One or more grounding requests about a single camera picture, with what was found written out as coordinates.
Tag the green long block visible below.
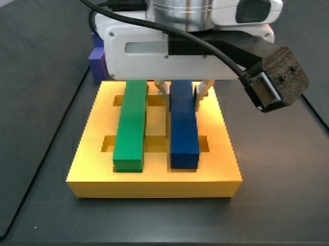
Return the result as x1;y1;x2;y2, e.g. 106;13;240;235
114;80;149;172

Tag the purple notched block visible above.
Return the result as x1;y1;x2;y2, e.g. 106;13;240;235
89;34;110;84

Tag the yellow slotted board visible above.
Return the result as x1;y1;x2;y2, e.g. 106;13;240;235
67;82;242;198

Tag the black cable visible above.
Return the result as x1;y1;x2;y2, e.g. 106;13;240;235
79;0;258;87

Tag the blue long block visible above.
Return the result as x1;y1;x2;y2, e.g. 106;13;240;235
170;80;201;169

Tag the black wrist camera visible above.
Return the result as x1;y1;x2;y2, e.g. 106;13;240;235
169;31;309;112

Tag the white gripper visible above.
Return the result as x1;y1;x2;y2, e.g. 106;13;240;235
94;12;277;113

